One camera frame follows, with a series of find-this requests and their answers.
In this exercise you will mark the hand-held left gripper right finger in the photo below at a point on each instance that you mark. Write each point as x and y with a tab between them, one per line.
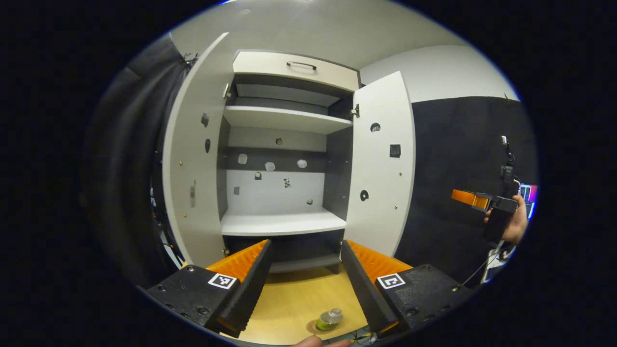
366	289

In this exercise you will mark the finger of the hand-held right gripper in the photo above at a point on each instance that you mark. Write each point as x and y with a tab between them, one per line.
470	197

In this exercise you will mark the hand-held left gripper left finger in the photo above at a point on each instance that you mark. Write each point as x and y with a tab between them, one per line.
250	284

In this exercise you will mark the green plastic bottle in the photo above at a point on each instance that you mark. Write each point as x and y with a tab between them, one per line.
330	319

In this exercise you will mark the white cabinet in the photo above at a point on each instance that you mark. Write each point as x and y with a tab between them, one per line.
279	224

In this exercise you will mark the round brown coaster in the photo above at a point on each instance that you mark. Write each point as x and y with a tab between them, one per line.
311	328

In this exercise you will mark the white cabinet door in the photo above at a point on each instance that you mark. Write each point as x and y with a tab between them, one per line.
381	193
193	120

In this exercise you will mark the white cabinet shelf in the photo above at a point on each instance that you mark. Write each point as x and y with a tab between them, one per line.
284	119

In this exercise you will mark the colourful screen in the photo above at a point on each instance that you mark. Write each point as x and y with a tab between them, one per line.
529	195

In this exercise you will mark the black backdrop cloth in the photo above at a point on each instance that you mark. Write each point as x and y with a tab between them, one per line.
458	144

